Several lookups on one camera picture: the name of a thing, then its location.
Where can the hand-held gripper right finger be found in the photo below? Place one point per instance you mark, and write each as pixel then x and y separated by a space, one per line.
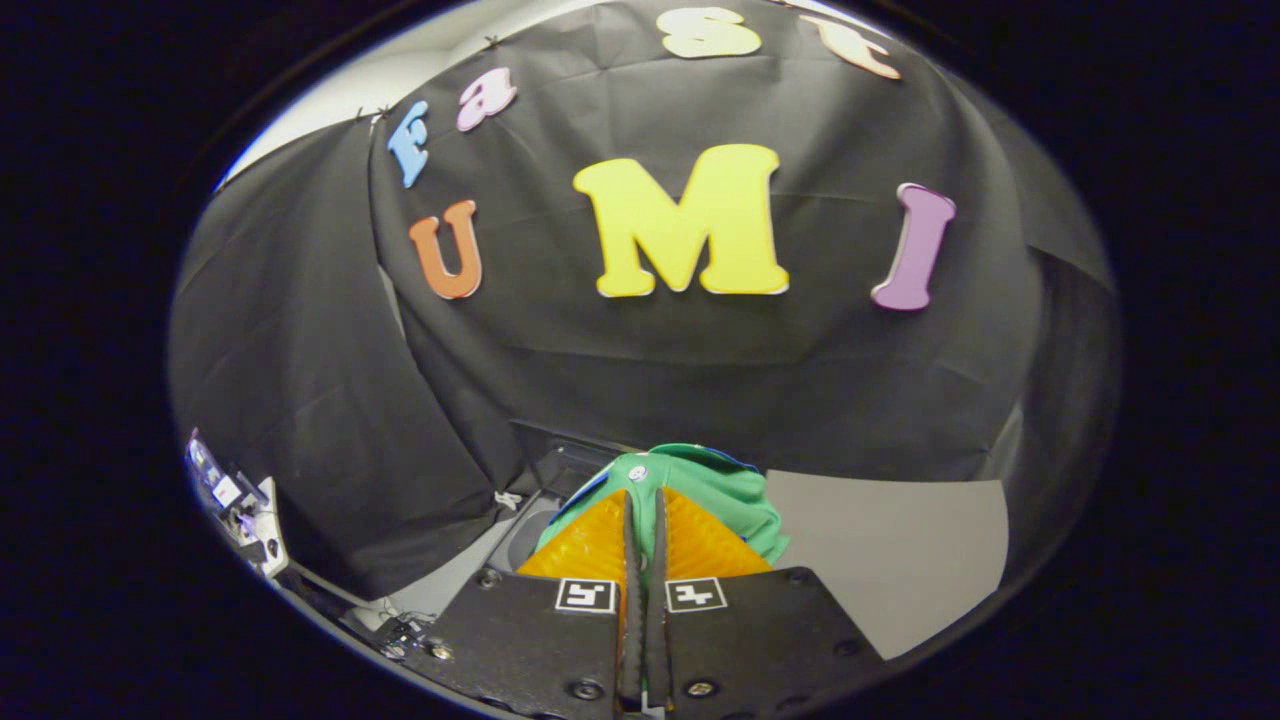
pixel 750 640

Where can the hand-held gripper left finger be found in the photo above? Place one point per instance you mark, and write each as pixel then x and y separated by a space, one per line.
pixel 540 640

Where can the green polo shirt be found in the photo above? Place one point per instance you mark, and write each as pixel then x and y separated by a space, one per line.
pixel 725 500

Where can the black backdrop cloth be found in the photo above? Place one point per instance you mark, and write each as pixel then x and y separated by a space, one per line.
pixel 650 370

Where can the white and blue equipment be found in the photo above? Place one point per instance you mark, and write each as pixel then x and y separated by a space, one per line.
pixel 240 505

